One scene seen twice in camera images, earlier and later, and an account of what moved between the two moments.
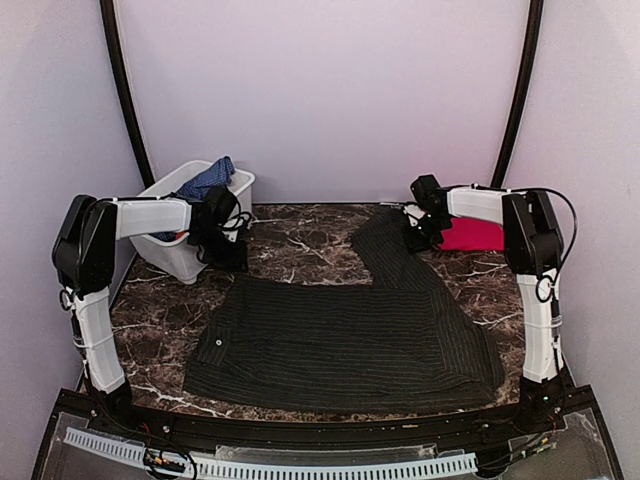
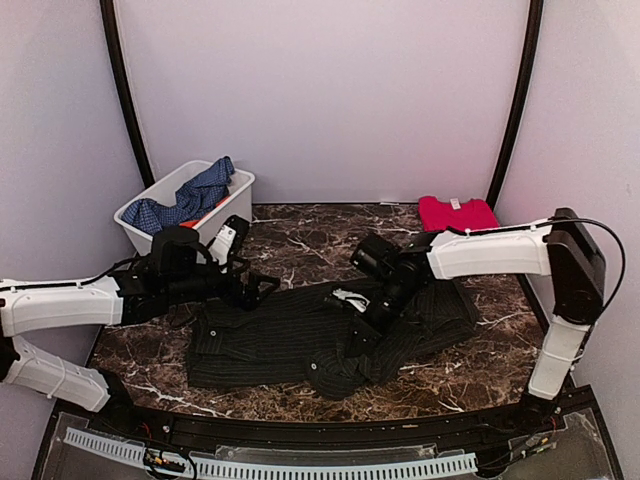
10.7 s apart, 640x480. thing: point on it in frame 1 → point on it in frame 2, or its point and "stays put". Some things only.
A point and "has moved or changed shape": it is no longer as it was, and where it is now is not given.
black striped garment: (405, 342) has moved or changed shape
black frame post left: (127, 91) stays put
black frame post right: (531, 52) stays put
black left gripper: (233, 263) → (249, 298)
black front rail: (553, 418) stays put
